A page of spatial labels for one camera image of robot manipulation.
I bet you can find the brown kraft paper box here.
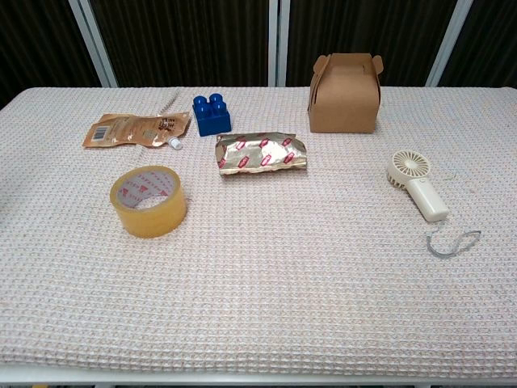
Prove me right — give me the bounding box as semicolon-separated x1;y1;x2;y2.
307;53;384;134

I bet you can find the white partition post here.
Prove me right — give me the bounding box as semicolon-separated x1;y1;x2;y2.
424;0;474;88
67;0;119;88
267;0;291;88

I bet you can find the orange spouted drink pouch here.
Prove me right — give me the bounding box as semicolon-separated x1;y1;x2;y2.
82;112;191;151

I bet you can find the white handheld fan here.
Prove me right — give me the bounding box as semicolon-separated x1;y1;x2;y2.
385;150;450;223

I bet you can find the pink waffle weave tablecloth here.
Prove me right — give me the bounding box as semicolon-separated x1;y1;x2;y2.
0;86;517;375

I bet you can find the dark ribbed partition panel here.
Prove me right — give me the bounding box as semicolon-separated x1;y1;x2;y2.
0;0;102;110
439;0;517;88
90;0;271;88
287;0;453;88

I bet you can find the yellow packing tape roll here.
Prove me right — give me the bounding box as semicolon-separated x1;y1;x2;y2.
109;164;188;239

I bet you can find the gold foil snack packet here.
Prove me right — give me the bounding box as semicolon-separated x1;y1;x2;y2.
214;131;309;177

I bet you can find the thin white cable loop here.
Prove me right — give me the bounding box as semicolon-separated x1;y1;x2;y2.
426;229;481;259

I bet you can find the blue toy building block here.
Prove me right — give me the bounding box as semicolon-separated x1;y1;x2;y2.
191;92;233;137

